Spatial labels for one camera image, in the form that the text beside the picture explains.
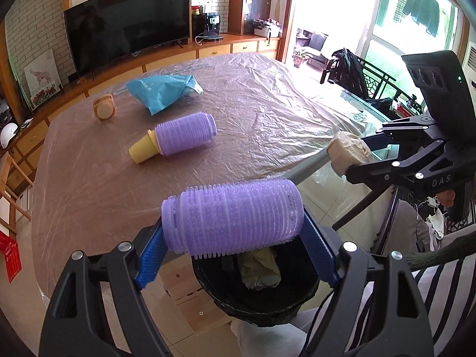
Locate person's grey trousers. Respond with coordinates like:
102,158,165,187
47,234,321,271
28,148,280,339
228,190,434,357

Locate dark braided strap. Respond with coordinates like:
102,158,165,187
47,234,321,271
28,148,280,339
405,231,476,270

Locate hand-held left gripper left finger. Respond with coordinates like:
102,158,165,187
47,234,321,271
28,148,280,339
39,223,175,357

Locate dark green hanging garment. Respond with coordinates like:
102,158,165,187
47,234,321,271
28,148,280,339
403,0,440,38

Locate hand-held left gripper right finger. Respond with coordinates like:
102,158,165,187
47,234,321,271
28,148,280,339
299,212,434,357

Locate jar with beige lid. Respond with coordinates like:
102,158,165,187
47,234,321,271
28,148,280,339
93,95,117,121

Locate red flower painting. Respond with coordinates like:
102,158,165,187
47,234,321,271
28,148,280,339
30,84,62,105

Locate grey cushioned sofa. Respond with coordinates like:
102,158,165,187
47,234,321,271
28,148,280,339
297,30,331,69

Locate teal plastic bag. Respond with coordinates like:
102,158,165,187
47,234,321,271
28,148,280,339
126,73,204,117

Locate wooden wall cabinet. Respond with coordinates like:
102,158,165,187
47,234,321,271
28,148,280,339
0,0,294,201

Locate grey pole with taped end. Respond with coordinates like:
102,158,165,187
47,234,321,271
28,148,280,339
284,131,372,187

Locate white helmet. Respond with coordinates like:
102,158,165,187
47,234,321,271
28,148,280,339
0,123,19,148

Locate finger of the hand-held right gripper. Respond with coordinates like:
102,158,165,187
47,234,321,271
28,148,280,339
344,140,452,187
360,115,439,151

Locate red paper bag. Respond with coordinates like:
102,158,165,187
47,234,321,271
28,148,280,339
0,231,22,282

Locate yellow paper cup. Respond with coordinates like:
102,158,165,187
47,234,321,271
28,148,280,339
129,129,161,164

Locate purple hair roller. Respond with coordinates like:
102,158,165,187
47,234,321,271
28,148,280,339
161,178,306,259
154,112,217,156

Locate grey storage box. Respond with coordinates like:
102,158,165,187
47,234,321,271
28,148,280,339
253,18,281,38

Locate black white striped cloth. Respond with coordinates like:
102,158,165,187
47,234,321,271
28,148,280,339
409,227,476,357

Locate crumpled khaki wrapper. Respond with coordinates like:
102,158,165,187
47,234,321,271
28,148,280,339
240,249,281,291

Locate white air conditioner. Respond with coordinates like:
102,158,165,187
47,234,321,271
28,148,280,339
461,45,476,90

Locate black coffee machine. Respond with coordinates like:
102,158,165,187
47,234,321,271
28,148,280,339
195,13,224,41

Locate dark wooden lattice chair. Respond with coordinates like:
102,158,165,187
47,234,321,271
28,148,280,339
357,57,425,116

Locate black chair with clothes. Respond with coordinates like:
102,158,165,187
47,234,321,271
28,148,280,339
320,48,370,95

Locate wooden stool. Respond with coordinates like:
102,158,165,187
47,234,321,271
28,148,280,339
160,258,233,337

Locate wooden side table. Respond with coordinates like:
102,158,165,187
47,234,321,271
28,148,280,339
0,152,32,237

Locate black trash bin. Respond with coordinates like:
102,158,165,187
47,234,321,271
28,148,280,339
191,236,320,326

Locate black flat television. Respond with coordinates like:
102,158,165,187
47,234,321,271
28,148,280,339
63,0,192,77

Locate giraffe painting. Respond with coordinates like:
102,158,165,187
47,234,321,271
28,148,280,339
24,49,60,97

